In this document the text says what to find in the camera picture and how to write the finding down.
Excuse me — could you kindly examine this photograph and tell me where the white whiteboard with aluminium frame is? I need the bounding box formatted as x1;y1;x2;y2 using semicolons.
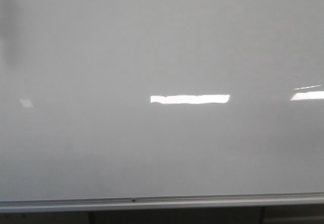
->
1;0;323;213

